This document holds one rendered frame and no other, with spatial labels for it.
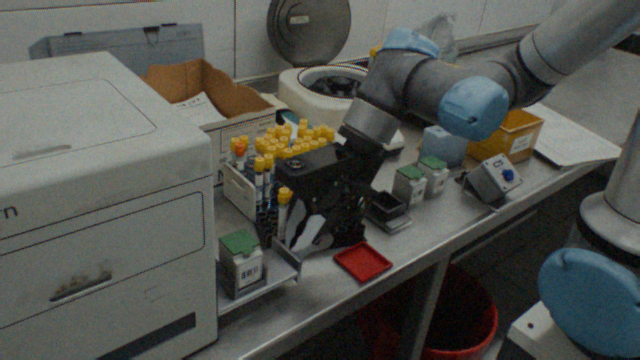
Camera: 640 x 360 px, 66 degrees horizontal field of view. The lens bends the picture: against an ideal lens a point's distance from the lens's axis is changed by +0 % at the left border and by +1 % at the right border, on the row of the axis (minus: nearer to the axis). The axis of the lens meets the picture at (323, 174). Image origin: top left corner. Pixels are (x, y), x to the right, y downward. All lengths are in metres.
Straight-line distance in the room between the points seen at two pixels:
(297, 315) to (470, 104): 0.36
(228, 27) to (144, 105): 0.70
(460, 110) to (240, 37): 0.76
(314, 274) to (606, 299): 0.40
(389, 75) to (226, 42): 0.64
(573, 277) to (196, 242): 0.38
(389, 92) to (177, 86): 0.58
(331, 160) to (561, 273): 0.31
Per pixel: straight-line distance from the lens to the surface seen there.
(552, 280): 0.56
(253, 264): 0.66
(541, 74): 0.69
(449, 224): 0.93
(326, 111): 1.02
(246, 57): 1.28
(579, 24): 0.66
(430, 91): 0.63
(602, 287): 0.54
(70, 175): 0.45
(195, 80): 1.14
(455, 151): 1.07
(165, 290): 0.57
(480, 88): 0.61
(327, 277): 0.77
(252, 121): 0.90
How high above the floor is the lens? 1.40
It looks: 32 degrees down
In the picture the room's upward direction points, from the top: 6 degrees clockwise
